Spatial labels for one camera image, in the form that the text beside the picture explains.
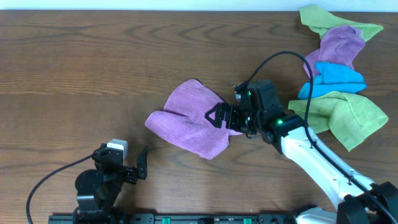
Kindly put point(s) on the green cloth lower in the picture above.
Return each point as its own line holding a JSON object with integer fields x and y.
{"x": 350, "y": 117}

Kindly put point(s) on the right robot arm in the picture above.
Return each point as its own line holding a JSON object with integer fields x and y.
{"x": 357, "y": 198}

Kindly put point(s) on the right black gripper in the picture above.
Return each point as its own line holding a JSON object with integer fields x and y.
{"x": 221, "y": 109}

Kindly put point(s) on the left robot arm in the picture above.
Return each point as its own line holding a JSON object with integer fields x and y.
{"x": 98, "y": 189}

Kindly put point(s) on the blue cloth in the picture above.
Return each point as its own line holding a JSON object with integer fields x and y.
{"x": 336, "y": 77}

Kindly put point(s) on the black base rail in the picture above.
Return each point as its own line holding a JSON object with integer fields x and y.
{"x": 149, "y": 218}

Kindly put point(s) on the green cloth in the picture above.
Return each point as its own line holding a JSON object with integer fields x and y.
{"x": 350, "y": 117}
{"x": 321, "y": 21}

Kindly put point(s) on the green cloth top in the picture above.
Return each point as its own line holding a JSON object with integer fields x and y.
{"x": 321, "y": 21}

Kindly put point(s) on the purple cloth in pile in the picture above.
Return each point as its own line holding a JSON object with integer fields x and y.
{"x": 339, "y": 45}

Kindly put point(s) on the purple microfiber cloth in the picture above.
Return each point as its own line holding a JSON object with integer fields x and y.
{"x": 182, "y": 121}

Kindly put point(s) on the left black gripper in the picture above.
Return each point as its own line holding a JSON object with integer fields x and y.
{"x": 131, "y": 172}

